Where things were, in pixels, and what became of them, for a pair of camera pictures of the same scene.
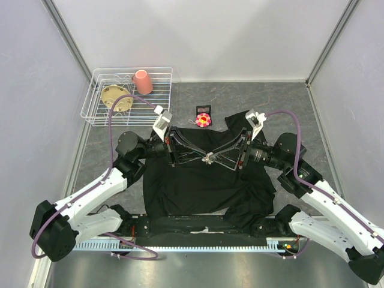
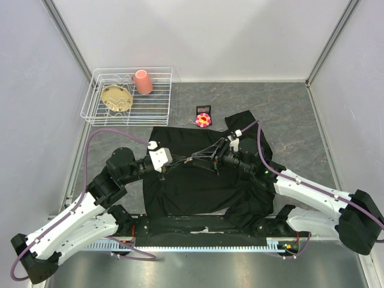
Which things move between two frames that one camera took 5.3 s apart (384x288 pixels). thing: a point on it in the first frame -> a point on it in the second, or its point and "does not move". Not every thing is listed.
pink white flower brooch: x=203 y=120 does not move
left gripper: x=173 y=136 -> x=166 y=169
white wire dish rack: x=130 y=96 does not move
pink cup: x=143 y=82 does not move
